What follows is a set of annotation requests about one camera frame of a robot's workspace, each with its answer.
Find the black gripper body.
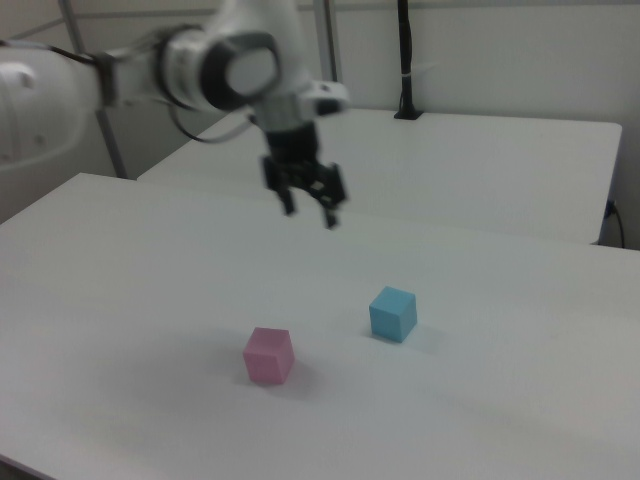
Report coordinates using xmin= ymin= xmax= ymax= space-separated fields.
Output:
xmin=258 ymin=123 xmax=349 ymax=208

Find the blue foam cube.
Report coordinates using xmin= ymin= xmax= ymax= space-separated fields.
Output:
xmin=368 ymin=285 xmax=418 ymax=345

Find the pink foam cube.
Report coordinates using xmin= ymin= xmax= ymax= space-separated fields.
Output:
xmin=242 ymin=326 xmax=296 ymax=387

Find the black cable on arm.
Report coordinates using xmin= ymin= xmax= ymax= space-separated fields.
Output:
xmin=168 ymin=105 xmax=257 ymax=145

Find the grey metal partition post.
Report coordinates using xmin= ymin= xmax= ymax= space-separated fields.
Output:
xmin=313 ymin=0 xmax=343 ymax=84
xmin=57 ymin=0 xmax=129 ymax=180

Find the black camera stand pole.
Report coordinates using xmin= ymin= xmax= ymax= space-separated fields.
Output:
xmin=393 ymin=0 xmax=427 ymax=122

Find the black power cable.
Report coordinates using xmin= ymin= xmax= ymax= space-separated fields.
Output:
xmin=605 ymin=198 xmax=627 ymax=248

